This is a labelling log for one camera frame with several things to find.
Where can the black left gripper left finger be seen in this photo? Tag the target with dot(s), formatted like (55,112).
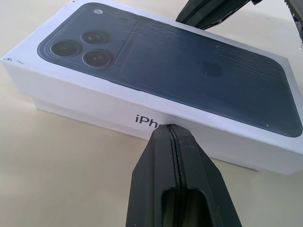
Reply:
(151,179)

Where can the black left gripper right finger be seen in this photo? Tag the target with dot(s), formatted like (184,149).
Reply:
(201,179)

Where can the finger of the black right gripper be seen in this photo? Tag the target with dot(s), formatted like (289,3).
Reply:
(297,19)
(213,11)

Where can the white phone box lid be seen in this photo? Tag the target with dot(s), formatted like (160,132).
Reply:
(165,71)

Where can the white phone box base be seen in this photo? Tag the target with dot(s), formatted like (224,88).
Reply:
(94,111)

